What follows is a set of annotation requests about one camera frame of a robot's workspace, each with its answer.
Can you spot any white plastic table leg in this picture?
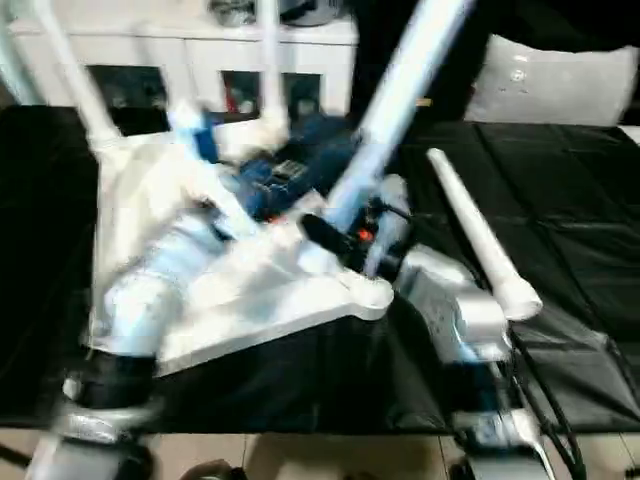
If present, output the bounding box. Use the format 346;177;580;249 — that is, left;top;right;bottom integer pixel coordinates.
326;0;477;237
256;0;292;137
426;147;545;322
41;0;122;147

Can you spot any white plastic table top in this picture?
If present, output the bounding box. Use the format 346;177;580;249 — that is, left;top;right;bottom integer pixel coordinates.
87;117;397;380

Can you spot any red packet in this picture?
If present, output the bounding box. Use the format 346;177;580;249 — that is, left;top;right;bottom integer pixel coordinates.
224;79;244;114

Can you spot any black cabinet with gold label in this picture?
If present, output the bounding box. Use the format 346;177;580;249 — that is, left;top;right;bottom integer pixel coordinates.
351;0;497;125

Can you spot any black round helmet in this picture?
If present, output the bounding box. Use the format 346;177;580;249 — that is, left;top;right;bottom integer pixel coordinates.
278;0;352;27

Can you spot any black work mat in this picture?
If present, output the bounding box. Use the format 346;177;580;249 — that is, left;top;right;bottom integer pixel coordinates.
0;104;640;437

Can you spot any black crumpled bundle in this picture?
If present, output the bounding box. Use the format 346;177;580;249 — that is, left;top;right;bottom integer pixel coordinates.
208;0;262;30

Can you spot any white sideboard cabinet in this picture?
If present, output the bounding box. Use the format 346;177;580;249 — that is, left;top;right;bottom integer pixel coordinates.
9;0;362;137

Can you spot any grey cushion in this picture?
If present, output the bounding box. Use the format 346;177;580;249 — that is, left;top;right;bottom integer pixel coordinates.
463;33;640;127

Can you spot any dark robot foot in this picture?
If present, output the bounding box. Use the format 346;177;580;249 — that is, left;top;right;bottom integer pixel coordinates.
182;460;244;480

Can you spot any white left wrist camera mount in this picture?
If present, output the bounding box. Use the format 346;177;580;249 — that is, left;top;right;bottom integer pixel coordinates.
168;101;262;242

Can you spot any white slanted post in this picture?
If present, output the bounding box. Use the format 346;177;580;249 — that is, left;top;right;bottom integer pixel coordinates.
0;9;37;107

